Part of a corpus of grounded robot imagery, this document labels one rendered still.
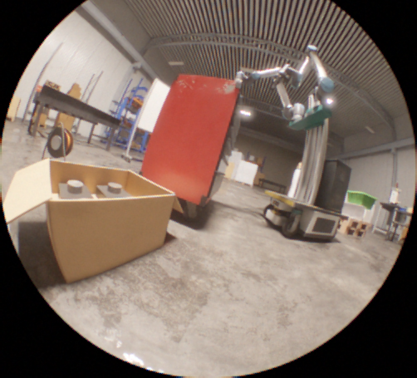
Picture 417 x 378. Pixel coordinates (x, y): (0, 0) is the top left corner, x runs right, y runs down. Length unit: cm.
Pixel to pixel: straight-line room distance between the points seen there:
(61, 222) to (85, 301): 20
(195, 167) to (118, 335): 77
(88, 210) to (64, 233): 8
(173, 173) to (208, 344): 78
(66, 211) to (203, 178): 65
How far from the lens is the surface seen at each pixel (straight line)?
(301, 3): 840
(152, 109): 329
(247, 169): 818
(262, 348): 46
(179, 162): 80
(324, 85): 151
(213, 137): 77
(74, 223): 34
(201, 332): 42
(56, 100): 316
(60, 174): 62
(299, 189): 169
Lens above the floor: 37
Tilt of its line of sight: 1 degrees down
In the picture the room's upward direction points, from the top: 17 degrees clockwise
